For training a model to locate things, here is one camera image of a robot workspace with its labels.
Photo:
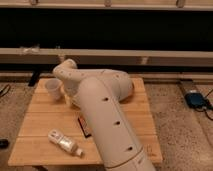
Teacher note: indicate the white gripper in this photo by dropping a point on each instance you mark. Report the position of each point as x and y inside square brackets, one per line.
[71, 100]

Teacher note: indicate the blue black device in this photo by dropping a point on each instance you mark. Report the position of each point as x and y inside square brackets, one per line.
[195, 100]

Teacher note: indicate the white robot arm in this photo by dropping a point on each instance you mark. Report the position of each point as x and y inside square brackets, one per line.
[98, 93]

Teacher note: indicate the clear plastic bottle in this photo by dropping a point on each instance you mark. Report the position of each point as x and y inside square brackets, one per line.
[67, 144]

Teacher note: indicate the black object floor left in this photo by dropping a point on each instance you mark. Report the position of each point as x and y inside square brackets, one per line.
[4, 143]

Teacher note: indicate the black table leg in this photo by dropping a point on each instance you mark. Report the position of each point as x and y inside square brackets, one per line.
[35, 76]

